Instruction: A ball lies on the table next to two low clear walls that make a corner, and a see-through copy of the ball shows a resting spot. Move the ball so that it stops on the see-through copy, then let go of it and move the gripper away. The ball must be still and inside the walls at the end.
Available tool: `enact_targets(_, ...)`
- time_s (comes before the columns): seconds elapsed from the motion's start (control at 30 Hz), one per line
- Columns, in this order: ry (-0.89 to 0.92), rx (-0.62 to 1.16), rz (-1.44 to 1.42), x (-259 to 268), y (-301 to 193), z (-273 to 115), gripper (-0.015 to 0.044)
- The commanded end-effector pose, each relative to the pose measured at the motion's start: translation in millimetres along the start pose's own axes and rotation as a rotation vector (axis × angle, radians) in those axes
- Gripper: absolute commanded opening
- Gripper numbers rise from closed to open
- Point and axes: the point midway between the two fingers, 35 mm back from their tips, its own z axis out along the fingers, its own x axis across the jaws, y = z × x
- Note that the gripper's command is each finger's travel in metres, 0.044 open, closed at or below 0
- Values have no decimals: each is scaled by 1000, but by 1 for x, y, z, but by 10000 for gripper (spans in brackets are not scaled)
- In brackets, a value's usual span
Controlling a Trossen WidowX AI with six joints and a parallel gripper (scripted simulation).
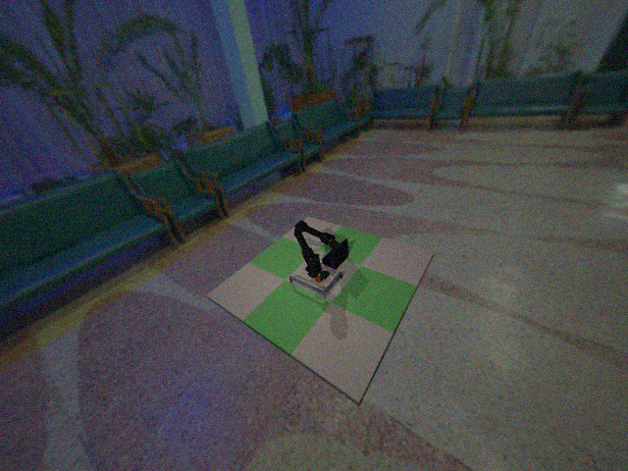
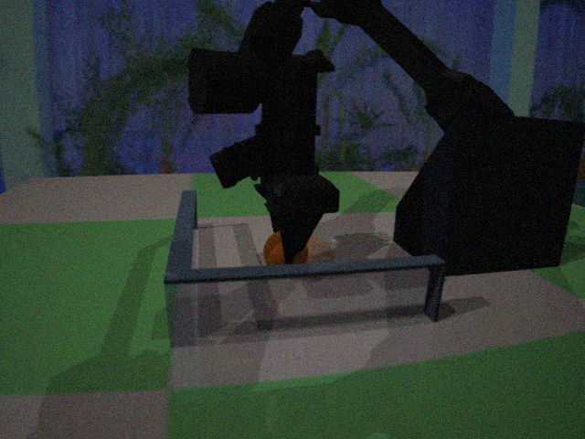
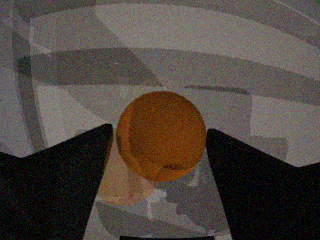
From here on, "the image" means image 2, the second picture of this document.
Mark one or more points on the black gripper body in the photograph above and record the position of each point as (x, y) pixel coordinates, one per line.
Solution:
(296, 186)

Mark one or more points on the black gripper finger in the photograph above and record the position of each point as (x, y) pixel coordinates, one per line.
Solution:
(296, 230)
(274, 221)

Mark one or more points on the dark blue-grey l-shaped trim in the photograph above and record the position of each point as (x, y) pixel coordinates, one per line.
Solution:
(179, 262)

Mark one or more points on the clear low corner walls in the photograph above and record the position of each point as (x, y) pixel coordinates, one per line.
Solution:
(252, 311)

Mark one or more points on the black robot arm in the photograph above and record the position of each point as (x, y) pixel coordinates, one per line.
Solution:
(264, 70)

